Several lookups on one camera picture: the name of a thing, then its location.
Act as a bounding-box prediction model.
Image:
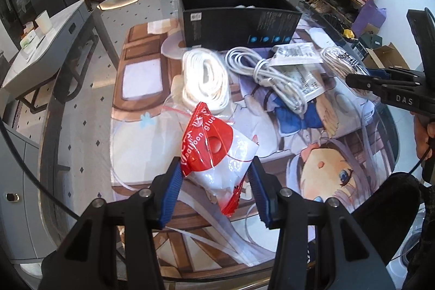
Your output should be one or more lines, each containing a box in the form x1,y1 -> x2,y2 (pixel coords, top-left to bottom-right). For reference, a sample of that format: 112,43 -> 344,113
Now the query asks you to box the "white low cabinet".
1,0 -> 99,114

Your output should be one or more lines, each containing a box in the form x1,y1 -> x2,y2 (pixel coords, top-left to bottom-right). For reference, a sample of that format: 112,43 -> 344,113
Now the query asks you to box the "open cardboard box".
363,43 -> 409,69

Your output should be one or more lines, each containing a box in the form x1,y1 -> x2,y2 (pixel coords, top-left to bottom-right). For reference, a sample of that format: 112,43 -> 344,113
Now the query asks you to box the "white cup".
35,10 -> 53,35

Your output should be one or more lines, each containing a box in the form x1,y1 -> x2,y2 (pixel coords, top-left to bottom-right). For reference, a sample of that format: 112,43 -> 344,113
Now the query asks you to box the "white printed plastic pouch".
269,43 -> 325,102

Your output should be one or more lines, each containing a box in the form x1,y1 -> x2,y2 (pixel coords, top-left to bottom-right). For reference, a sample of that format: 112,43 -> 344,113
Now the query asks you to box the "red white balloon glue bag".
163,102 -> 259,216

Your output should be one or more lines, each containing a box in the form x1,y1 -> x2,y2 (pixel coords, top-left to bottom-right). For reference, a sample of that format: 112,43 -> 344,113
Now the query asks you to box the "anime print table mat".
110,18 -> 398,278

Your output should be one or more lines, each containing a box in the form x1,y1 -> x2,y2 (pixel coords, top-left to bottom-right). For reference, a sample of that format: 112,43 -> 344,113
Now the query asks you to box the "white cable bag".
182,48 -> 230,114

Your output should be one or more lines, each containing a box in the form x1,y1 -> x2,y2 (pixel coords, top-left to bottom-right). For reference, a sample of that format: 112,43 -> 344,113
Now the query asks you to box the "white round cable bundle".
224,45 -> 324,115

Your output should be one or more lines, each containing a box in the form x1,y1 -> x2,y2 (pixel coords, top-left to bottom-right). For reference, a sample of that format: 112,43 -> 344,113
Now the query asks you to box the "adidas white laces bag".
319,46 -> 369,83

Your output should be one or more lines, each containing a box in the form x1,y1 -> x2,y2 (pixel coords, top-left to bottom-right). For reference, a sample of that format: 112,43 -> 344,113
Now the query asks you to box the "black cardboard box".
178,0 -> 302,51

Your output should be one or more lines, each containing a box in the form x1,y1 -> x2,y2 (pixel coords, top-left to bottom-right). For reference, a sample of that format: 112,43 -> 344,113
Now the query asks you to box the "purple bag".
351,0 -> 387,38

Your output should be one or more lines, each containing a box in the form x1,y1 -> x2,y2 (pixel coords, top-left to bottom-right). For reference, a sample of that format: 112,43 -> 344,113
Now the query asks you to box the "right hand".
411,113 -> 434,172

